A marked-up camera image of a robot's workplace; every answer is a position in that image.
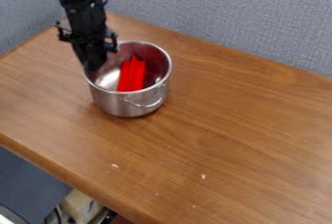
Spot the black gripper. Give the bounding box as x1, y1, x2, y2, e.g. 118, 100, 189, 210
57, 3, 118, 71

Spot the red block object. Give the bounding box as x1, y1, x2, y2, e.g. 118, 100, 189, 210
117, 55, 146, 92

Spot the metal pot with handle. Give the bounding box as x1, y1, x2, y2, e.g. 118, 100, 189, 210
85, 40, 173, 117

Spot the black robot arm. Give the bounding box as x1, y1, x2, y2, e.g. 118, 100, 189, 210
57, 0, 118, 71

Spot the beige box under table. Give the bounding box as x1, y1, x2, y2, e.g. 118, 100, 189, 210
61, 189, 105, 224

